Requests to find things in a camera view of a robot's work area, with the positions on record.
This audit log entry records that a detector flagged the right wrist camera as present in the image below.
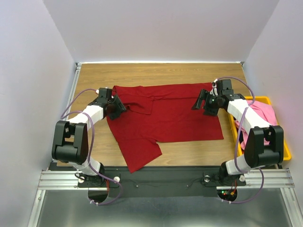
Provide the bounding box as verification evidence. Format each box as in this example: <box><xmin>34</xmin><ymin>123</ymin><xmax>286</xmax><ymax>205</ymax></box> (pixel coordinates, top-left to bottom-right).
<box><xmin>215</xmin><ymin>79</ymin><xmax>234</xmax><ymax>96</ymax></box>

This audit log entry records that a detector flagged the yellow plastic bin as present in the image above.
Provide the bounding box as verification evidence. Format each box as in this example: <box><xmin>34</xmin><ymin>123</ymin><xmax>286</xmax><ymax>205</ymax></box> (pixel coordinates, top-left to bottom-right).
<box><xmin>228</xmin><ymin>96</ymin><xmax>292</xmax><ymax>161</ymax></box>

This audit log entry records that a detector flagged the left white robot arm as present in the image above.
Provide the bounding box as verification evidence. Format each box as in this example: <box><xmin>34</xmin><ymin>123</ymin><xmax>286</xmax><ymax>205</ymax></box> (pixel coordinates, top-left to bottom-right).
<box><xmin>52</xmin><ymin>94</ymin><xmax>126</xmax><ymax>186</ymax></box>

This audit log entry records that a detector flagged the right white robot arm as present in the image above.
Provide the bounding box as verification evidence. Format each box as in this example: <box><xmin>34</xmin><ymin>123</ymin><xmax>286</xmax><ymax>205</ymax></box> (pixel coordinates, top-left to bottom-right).
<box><xmin>192</xmin><ymin>89</ymin><xmax>284</xmax><ymax>184</ymax></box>

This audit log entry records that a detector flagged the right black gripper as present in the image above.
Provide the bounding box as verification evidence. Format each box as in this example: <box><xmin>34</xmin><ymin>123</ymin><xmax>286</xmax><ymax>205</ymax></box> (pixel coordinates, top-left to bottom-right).
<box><xmin>190</xmin><ymin>89</ymin><xmax>221</xmax><ymax>116</ymax></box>

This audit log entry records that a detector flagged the aluminium frame rail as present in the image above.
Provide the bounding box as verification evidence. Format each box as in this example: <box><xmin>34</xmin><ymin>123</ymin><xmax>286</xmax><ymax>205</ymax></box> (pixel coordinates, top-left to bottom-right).
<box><xmin>27</xmin><ymin>62</ymin><xmax>82</xmax><ymax>227</ymax></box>

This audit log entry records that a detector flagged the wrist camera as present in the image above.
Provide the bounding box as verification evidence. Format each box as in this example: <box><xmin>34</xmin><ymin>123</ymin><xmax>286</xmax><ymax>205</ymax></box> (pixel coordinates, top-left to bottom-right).
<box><xmin>215</xmin><ymin>79</ymin><xmax>234</xmax><ymax>96</ymax></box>
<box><xmin>96</xmin><ymin>87</ymin><xmax>113</xmax><ymax>99</ymax></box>

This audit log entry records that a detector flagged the pink t shirt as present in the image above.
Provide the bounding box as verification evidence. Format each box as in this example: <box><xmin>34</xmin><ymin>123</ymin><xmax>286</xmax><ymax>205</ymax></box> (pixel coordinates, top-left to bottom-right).
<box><xmin>239</xmin><ymin>101</ymin><xmax>278</xmax><ymax>151</ymax></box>

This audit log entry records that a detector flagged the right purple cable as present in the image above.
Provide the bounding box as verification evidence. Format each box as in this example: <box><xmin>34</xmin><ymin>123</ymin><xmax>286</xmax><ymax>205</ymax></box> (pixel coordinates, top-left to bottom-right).
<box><xmin>210</xmin><ymin>76</ymin><xmax>265</xmax><ymax>204</ymax></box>

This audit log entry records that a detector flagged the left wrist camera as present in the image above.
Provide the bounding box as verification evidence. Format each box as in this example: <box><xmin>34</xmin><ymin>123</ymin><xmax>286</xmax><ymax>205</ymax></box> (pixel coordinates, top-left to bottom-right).
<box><xmin>96</xmin><ymin>87</ymin><xmax>113</xmax><ymax>99</ymax></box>

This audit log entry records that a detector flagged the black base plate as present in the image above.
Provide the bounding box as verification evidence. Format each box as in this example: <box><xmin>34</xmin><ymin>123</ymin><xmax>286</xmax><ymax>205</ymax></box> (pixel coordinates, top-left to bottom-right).
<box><xmin>75</xmin><ymin>166</ymin><xmax>246</xmax><ymax>198</ymax></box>

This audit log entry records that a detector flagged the red t shirt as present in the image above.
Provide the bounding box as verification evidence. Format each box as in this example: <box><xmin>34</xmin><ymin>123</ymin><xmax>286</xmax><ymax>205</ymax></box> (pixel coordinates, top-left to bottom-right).
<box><xmin>107</xmin><ymin>83</ymin><xmax>223</xmax><ymax>173</ymax></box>

